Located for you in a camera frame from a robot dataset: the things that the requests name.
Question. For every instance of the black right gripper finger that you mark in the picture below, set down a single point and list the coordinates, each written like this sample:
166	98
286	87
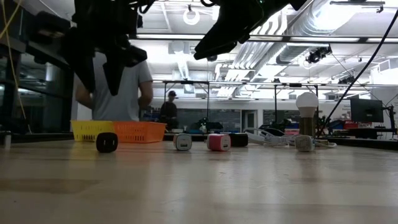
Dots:
214	53
227	34

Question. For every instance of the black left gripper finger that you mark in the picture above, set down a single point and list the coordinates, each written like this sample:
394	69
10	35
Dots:
119	59
82	59

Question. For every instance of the black and white charger cube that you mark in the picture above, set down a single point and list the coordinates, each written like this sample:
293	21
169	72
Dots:
107	142

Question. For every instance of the pink charger cube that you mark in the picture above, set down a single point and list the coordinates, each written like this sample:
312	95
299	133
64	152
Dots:
219	142

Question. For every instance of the white and blue charger cube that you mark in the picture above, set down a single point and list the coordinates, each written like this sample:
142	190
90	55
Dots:
183	142
304	143

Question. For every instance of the person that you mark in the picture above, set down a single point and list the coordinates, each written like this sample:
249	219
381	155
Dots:
169	112
124	102

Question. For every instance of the yellow plastic basket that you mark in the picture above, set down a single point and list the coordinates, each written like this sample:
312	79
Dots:
84	129

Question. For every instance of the orange plastic basket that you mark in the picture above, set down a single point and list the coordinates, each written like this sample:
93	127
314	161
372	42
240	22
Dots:
140	132

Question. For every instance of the white power adapter bar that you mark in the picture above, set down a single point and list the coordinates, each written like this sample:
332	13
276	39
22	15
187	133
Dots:
259	137

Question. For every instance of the white bulb lamp brass base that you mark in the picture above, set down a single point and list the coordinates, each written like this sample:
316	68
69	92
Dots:
307	104

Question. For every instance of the small grey block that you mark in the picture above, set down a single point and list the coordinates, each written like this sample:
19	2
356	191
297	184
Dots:
7	141

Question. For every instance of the red storage box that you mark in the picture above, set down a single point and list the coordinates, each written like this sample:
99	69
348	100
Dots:
350	125

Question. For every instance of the black computer monitor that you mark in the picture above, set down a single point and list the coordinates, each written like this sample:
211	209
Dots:
367	110

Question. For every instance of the black dome ceiling camera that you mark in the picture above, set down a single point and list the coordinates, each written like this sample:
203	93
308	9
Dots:
212	58

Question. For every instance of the black workstation frame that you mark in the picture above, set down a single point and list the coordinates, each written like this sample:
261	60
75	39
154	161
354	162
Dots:
186	82
295	84

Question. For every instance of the black ceiling spot camera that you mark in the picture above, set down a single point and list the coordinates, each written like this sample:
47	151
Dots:
318	54

